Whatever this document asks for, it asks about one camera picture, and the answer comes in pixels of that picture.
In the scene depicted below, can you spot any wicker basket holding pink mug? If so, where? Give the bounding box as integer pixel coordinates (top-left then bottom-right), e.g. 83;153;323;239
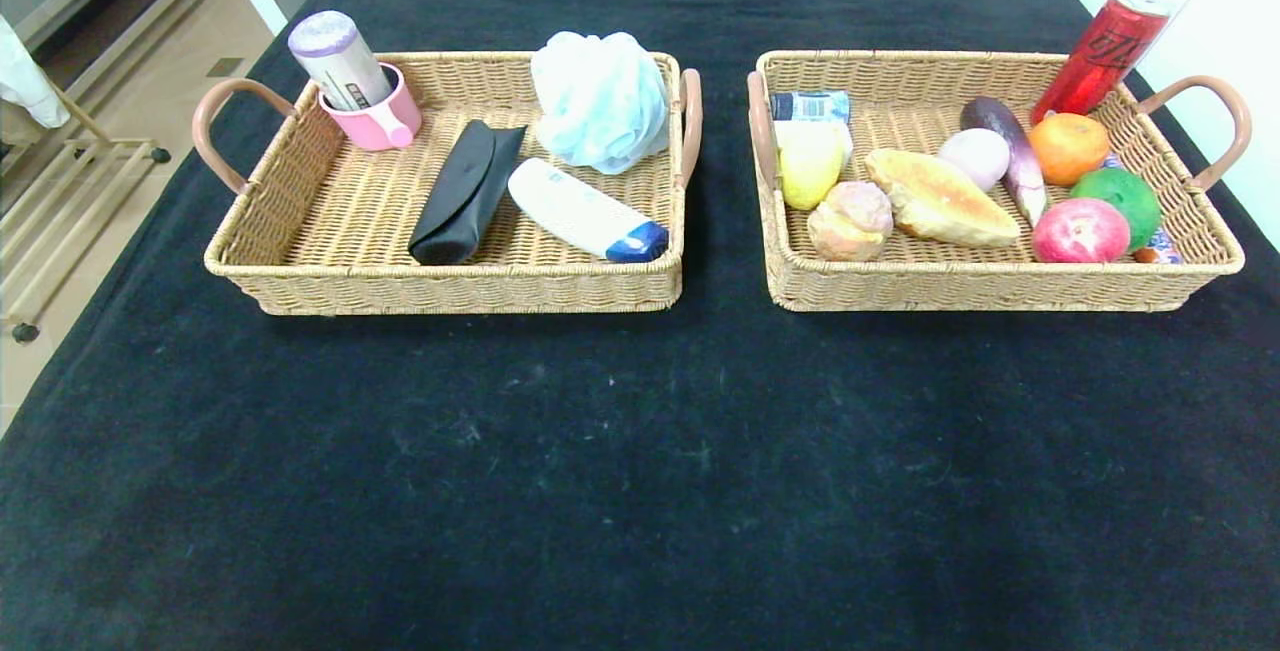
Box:
190;51;703;317

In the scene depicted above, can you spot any yellow round fruit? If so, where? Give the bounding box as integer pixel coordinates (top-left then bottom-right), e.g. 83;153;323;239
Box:
778;121;847;211

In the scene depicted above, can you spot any colourful snack packet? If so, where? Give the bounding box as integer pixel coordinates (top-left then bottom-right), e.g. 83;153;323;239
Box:
1100;153;1183;265

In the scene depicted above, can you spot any black table cloth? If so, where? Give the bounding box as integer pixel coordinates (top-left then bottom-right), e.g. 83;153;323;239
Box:
0;0;1280;651

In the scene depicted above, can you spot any red peach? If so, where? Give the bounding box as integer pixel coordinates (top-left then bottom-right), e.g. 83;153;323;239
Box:
1032;197;1133;264

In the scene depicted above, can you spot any white hanging cloth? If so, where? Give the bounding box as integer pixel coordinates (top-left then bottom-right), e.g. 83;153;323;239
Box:
0;19;69;130

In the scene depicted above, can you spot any small white juice carton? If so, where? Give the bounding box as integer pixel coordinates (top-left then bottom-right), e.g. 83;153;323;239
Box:
774;119;855;164

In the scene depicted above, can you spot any red soda can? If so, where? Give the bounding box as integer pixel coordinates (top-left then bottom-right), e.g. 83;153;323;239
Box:
1030;0;1173;127

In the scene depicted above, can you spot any orange fruit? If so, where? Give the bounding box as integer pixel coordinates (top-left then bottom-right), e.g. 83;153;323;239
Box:
1028;112;1113;187

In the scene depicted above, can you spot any small blue labelled bottle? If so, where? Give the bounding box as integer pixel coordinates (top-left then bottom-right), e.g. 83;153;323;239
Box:
768;91;851;124

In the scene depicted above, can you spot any cream puff pastry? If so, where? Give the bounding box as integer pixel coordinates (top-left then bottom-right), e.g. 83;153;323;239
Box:
806;181;894;263

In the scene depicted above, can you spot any white shampoo bottle blue cap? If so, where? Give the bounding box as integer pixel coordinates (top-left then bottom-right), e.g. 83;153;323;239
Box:
507;158;670;264

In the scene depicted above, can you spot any pink mug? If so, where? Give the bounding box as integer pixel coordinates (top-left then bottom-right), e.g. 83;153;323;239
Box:
318;63;423;152

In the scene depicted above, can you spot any beige metal trolley frame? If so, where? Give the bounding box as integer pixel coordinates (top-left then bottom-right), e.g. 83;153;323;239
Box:
0;81;169;344

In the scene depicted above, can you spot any black curved plastic piece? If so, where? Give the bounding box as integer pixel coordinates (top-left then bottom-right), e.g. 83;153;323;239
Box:
408;120;528;267

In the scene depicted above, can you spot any wicker basket holding food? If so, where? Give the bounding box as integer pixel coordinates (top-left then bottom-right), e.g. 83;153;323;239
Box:
745;49;1253;314

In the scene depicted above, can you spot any light blue bath pouf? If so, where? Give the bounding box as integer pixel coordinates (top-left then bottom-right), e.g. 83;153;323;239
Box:
530;30;671;175

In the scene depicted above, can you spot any white tube with purple cap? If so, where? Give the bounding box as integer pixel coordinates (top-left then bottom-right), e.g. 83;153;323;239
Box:
287;11;393;112

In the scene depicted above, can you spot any pale purple round ball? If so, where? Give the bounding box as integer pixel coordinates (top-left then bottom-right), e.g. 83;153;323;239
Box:
937;128;1012;194

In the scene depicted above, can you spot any green round fruit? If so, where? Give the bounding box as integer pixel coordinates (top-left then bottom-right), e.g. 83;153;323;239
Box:
1070;167;1163;252

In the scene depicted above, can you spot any golden bread loaf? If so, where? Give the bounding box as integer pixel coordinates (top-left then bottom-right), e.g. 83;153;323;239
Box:
864;148;1022;249

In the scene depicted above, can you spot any purple eggplant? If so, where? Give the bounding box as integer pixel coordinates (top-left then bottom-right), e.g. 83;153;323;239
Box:
960;96;1049;230

